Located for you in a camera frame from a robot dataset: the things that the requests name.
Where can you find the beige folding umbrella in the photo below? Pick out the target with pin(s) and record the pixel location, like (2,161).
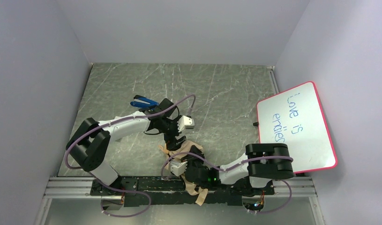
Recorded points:
(176,156)

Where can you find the blue stapler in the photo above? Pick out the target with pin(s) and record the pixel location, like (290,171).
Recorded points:
(143,102)

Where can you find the aluminium frame rail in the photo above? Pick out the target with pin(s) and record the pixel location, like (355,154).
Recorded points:
(81,187)

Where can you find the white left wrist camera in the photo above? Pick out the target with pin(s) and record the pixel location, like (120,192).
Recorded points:
(185,122)

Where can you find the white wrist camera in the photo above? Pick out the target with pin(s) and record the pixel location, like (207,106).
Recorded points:
(177,168)
(185,122)

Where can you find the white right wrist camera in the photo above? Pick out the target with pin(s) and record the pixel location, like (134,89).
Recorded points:
(177,168)

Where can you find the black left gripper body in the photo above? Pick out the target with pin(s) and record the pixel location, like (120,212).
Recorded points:
(174,140)

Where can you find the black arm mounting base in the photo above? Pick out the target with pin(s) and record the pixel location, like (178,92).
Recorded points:
(230,195)

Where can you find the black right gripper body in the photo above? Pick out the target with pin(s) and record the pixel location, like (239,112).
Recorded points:
(189,158)

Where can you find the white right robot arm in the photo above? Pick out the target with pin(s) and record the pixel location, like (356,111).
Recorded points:
(260,163)

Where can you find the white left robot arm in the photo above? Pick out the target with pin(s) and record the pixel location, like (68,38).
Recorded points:
(90,142)

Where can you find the pink-framed whiteboard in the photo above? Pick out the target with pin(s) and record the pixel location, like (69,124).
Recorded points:
(295,117)

